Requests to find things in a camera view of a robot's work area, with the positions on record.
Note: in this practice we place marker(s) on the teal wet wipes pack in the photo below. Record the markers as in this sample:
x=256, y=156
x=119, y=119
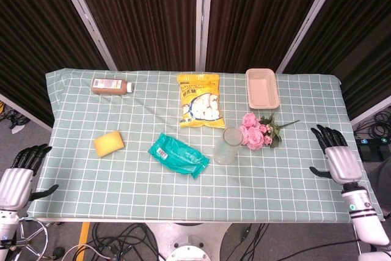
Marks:
x=178, y=155

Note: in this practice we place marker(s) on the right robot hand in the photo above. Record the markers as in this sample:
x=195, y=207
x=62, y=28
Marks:
x=341, y=163

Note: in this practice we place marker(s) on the beige rectangular tray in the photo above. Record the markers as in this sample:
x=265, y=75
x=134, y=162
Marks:
x=262, y=90

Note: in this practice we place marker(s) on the black pedal box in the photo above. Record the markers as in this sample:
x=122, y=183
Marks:
x=373, y=148

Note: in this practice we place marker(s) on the yellow sponge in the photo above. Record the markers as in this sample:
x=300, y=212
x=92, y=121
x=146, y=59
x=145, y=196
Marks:
x=109, y=144

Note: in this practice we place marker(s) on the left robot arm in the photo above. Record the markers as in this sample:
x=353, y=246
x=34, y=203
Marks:
x=7, y=230

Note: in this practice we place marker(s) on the chrome stool base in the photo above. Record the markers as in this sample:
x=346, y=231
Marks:
x=30, y=238

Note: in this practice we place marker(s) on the yellow marshmallow bag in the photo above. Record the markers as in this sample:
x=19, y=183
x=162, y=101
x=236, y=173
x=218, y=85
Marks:
x=200, y=102

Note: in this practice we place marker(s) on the brown drink bottle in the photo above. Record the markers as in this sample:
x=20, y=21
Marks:
x=111, y=86

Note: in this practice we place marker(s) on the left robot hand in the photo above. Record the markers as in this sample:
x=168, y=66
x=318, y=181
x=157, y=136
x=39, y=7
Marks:
x=15, y=181

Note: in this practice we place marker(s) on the green checkered tablecloth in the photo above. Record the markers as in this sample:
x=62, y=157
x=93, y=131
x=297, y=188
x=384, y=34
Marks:
x=152, y=187

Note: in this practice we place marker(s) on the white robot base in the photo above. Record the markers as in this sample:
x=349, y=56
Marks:
x=186, y=241

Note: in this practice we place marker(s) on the dark folding screen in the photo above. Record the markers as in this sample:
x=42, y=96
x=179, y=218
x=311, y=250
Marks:
x=146, y=16

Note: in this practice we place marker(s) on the yellow floor tape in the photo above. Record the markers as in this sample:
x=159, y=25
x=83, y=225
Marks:
x=83, y=235

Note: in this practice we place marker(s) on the clear glass cup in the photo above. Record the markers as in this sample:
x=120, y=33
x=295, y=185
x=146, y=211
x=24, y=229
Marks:
x=228, y=148

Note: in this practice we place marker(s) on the pink artificial flower bouquet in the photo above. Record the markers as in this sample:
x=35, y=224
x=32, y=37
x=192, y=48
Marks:
x=255, y=134

